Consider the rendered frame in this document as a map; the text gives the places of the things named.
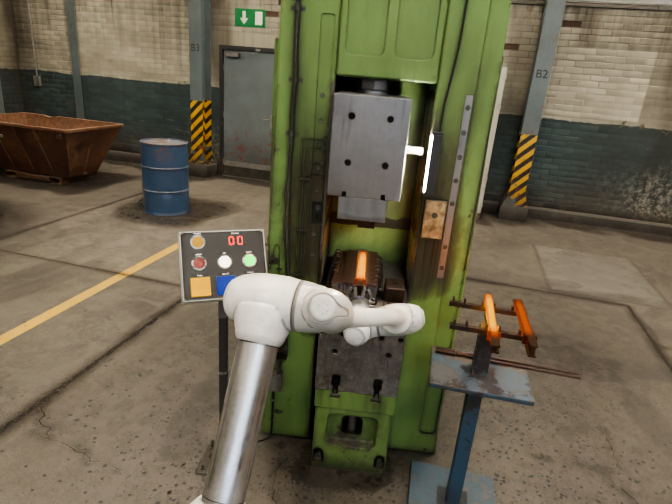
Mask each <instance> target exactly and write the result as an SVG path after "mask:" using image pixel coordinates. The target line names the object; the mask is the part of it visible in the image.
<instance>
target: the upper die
mask: <svg viewBox="0 0 672 504"><path fill-rule="evenodd" d="M386 209H387V200H385V196H384V195H381V199H380V200H376V199H366V198H355V197H346V191H343V192H342V196H339V198H338V210H337V218H339V219H349V220H359V221H369V222H379V223H385V217H386Z"/></svg>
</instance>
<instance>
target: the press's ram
mask: <svg viewBox="0 0 672 504"><path fill-rule="evenodd" d="M411 108H412V99H411V98H409V97H407V96H406V95H394V94H391V95H375V94H364V93H357V91H347V90H341V91H338V92H335V93H334V100H333V114H332V127H331V141H330V155H329V168H328V182H327V195H334V196H342V192H343V191H346V197H355V198H366V199H376V200H380V199H381V195H384V196H385V200H387V201H397V202H399V201H400V196H401V188H402V180H403V172H404V164H405V156H406V153H407V154H418V155H422V154H423V147H420V146H409V145H407V140H408V132H409V124H410V116H411Z"/></svg>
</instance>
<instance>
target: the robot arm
mask: <svg viewBox="0 0 672 504"><path fill-rule="evenodd" d="M358 288H359V287H357V285H354V288H352V287H350V288H349V289H348V291H347V293H346V294H345V295H344V294H342V293H340V292H339V291H336V290H334V289H330V288H326V287H324V286H321V285H318V284H315V283H312V282H308V281H304V280H299V279H296V278H293V277H289V276H283V275H276V274H267V273H252V274H246V275H242V276H239V277H237V278H235V279H233V280H232V281H231V282H230V283H229V284H228V285H227V287H226V289H225V292H224V296H223V306H224V311H225V313H226V315H227V316H228V317H229V318H230V319H231V320H233V321H234V326H235V335H236V338H238V339H239V342H238V345H237V349H236V353H235V357H234V362H233V366H232V370H231V374H230V378H229V383H228V387H227V391H226V395H225V399H224V406H223V410H222V414H221V418H220V422H219V427H218V431H217V435H216V439H215V443H214V448H213V452H212V456H211V460H210V464H209V469H208V473H207V477H206V481H205V485H204V490H203V494H202V495H200V496H199V497H197V498H196V499H195V500H194V501H193V502H191V503H190V504H245V502H244V501H245V497H246V492H247V488H248V483H249V479H250V474H251V470H252V465H253V460H254V456H255V451H256V447H257V442H258V438H259V433H260V428H261V424H262V419H263V415H264V410H265V406H266V401H267V397H268V392H269V387H270V383H271V378H272V374H273V369H274V365H275V360H276V355H277V351H278V347H281V346H282V345H283V343H284V342H285V340H286V338H287V336H288V335H289V333H290V331H294V332H303V333H321V332H323V333H327V334H337V333H340V332H343V335H344V339H345V340H346V342H347V343H349V344H350V345H353V346H359V345H362V344H364V343H365V342H366V341H367V340H369V339H371V338H374V337H378V336H402V335H407V334H412V333H415V332H417V331H419V330H421V329H422V327H423V326H424V324H425V317H424V312H423V310H422V309H421V308H420V307H419V306H417V305H413V304H405V303H397V304H389V305H385V306H384V307H380V308H369V304H372V305H375V299H374V298H373V296H372V293H371V290H370V289H366V286H365V285H364V284H363V287H361V293H362V295H361V296H357V293H358ZM352 292H353V294H354V296H353V297H351V298H349V297H350V296H351V294H352ZM365 293H366V294H367V297H368V300H367V299H366V298H365Z"/></svg>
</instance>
